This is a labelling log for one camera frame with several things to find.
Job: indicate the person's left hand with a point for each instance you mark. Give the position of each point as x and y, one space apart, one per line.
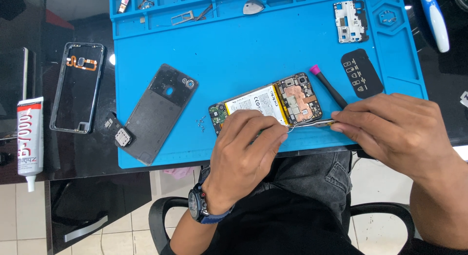
234 160

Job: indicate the person's right hand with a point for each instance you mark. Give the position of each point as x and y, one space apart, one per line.
398 130

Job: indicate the smartphone with battery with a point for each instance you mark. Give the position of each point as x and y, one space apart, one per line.
263 99

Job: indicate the silver metal tweezers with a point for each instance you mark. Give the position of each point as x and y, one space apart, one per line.
314 123

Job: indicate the cluster of small screws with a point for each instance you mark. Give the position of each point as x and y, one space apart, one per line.
201 124

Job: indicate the pink cloth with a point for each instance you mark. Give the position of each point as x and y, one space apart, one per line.
179 172

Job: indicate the black sticker sheet white icons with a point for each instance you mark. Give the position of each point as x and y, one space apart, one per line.
362 74

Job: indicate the small white item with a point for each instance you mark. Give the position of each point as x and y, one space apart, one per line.
464 99

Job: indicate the person's grey jeans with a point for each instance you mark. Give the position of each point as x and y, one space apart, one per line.
310 174

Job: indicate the black screwdriver pink cap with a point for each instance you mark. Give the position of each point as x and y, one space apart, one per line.
329 86

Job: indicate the person's black shirt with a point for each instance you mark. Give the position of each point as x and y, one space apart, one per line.
285 229

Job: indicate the grey phone back cover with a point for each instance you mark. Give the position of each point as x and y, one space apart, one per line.
157 108

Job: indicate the black office chair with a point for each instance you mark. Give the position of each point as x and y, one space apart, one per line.
157 218

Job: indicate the blue silicone repair mat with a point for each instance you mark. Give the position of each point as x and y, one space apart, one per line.
237 54

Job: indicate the black speaker module silver mesh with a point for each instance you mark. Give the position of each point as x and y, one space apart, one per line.
122 137

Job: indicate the small screws in hexagon tray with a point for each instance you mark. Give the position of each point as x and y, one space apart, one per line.
388 17

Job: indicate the white and blue tool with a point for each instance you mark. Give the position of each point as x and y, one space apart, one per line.
435 21

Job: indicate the white metal phone shield plate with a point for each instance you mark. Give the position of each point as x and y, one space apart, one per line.
349 22

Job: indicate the thin metal pry tool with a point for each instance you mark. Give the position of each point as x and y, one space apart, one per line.
204 12

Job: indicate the silver sim tray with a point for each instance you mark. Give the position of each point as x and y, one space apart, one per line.
182 18

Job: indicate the silver metal opening pick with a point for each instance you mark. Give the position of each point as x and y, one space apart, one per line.
253 7

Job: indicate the small phone component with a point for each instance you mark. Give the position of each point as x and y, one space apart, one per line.
124 2

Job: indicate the white glue tube red label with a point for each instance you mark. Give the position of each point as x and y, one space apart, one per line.
30 138

